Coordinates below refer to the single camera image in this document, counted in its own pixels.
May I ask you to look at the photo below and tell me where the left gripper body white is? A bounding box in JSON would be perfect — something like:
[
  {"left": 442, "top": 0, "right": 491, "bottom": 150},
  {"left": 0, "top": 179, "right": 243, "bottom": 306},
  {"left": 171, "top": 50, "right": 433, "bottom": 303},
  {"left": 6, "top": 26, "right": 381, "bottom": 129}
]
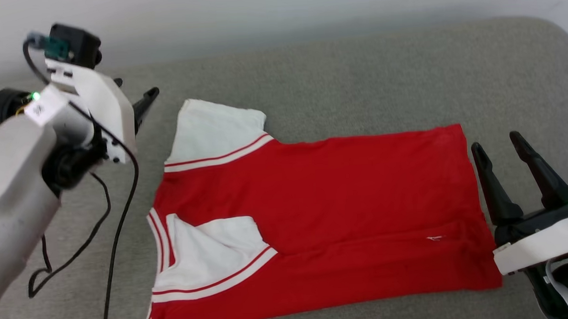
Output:
[{"left": 44, "top": 55, "right": 139, "bottom": 168}]

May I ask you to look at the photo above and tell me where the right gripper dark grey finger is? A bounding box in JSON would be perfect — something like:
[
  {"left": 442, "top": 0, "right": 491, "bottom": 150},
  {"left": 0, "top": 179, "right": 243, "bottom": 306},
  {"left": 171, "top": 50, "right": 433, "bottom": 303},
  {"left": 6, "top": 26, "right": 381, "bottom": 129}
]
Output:
[
  {"left": 471, "top": 140, "right": 524, "bottom": 227},
  {"left": 509, "top": 128, "right": 568, "bottom": 211}
]

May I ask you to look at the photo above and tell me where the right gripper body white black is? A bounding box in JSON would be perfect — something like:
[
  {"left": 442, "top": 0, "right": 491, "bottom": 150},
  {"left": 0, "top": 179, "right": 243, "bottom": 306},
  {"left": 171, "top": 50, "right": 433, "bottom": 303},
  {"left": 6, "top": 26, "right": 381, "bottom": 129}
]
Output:
[{"left": 488, "top": 176, "right": 568, "bottom": 276}]

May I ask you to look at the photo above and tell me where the red and white jersey shirt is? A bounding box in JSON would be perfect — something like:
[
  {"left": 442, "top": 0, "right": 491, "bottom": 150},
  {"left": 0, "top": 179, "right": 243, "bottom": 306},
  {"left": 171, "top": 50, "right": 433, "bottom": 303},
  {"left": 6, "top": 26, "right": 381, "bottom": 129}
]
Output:
[{"left": 131, "top": 86, "right": 506, "bottom": 319}]

